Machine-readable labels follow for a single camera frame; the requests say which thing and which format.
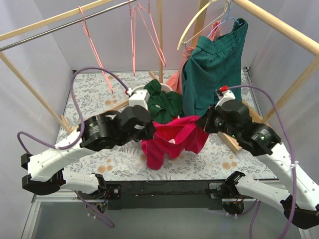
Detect magenta t shirt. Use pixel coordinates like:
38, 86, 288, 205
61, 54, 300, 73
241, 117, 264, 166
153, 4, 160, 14
142, 116, 209, 170

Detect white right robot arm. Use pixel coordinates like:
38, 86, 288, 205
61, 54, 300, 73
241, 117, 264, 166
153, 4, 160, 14
196, 100, 319, 229

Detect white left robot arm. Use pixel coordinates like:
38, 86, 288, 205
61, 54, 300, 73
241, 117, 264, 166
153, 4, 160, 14
21, 105, 156, 199

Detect teal shorts on hanger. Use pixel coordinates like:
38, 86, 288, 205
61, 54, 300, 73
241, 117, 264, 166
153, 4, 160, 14
181, 18, 248, 116

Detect salmon garment on hanger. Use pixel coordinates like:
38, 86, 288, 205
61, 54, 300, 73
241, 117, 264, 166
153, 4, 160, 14
166, 20, 222, 95

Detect cream wooden hanger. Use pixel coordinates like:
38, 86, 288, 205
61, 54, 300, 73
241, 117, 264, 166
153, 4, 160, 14
177, 0, 216, 51

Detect white laundry basket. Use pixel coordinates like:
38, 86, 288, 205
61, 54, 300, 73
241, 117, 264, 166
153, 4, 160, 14
132, 83, 172, 93

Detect dark green garment in basket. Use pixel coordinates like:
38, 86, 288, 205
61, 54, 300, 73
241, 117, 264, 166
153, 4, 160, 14
144, 79, 183, 124

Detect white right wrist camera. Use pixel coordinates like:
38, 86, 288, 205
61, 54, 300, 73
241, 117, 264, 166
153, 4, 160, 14
215, 86, 235, 107

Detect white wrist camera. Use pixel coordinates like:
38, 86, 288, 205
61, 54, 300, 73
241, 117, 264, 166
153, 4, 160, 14
215, 86, 235, 107
129, 89, 150, 110

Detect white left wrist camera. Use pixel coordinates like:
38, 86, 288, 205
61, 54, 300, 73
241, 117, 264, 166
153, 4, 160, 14
129, 89, 150, 110

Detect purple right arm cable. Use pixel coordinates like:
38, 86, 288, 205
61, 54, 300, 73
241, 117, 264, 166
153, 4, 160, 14
228, 85, 299, 239

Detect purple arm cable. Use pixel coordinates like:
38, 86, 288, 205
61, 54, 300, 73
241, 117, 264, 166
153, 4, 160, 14
16, 66, 133, 229
228, 85, 299, 239

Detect pink wire hanger right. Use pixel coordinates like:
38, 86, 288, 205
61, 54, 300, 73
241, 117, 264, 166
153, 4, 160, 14
138, 1, 166, 66

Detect pink wire hanger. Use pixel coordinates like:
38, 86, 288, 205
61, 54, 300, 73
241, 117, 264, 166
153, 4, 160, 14
129, 0, 136, 76
138, 1, 166, 66
78, 6, 114, 94

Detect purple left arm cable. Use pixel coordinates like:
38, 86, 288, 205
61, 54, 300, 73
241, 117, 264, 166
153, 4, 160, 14
16, 66, 133, 229

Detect wooden clothes rack frame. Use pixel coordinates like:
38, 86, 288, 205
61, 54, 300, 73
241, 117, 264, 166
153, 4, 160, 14
0, 0, 319, 154

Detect pink wire hanger middle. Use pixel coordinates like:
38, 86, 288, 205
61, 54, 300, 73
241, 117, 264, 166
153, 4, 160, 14
129, 0, 136, 76

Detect metal hanging rail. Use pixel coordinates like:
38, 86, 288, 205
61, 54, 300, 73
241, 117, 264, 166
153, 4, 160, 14
0, 1, 129, 52

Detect pink wire hanger left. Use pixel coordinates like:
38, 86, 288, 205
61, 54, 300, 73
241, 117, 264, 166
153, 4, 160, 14
78, 6, 114, 94

